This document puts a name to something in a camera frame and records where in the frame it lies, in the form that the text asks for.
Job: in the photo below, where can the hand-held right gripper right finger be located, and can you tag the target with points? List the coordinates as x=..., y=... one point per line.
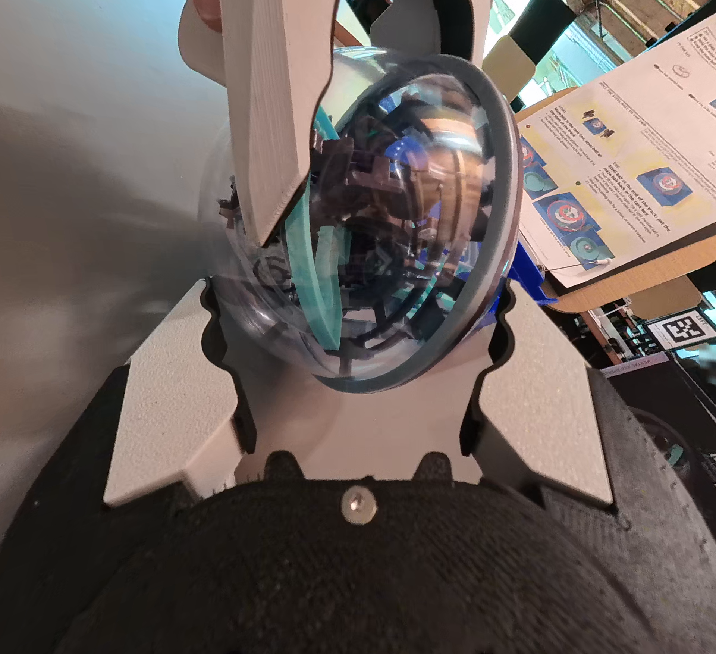
x=542, y=419

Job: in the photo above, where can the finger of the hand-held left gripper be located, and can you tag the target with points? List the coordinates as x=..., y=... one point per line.
x=274, y=77
x=411, y=5

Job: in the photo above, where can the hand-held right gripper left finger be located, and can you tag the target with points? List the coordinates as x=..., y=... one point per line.
x=168, y=413

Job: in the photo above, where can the clear maze ball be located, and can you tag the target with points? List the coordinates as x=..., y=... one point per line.
x=403, y=217

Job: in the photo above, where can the dark printed cardboard box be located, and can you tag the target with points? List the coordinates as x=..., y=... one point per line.
x=660, y=402

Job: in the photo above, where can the black panel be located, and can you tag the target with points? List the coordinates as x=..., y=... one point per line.
x=540, y=21

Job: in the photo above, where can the blue plastic bin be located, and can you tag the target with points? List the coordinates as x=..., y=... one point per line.
x=528, y=273

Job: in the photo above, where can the brown cardboard board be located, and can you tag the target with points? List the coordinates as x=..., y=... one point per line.
x=671, y=262

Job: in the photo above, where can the printed instruction sheet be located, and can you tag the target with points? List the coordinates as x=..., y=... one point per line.
x=632, y=161

